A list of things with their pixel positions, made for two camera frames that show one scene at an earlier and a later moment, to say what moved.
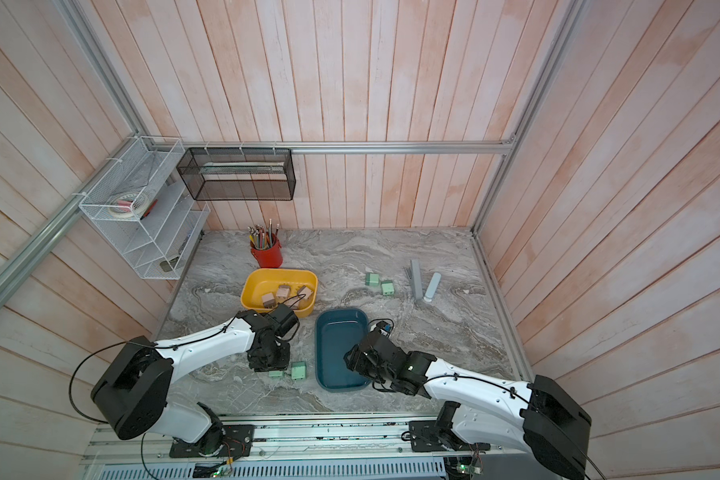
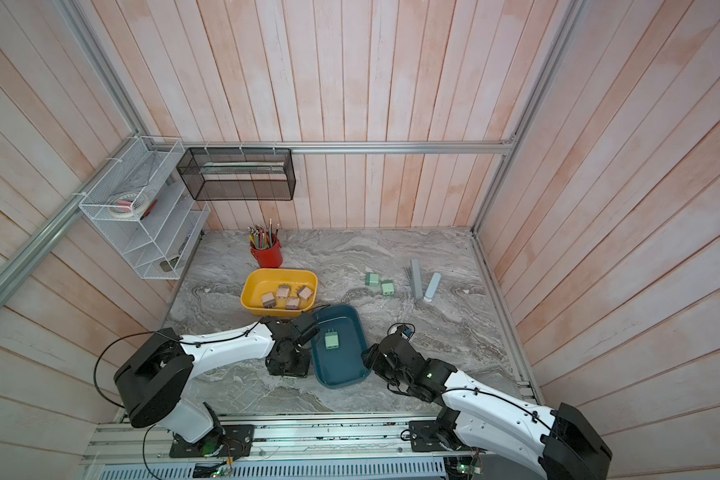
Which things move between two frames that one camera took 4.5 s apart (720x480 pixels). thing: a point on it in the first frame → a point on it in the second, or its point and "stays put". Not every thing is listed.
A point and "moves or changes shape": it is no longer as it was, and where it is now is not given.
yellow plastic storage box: x=263 y=289 stays put
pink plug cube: x=304 y=292 stays put
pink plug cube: x=268 y=301 stays put
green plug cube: x=298 y=370 moves or changes shape
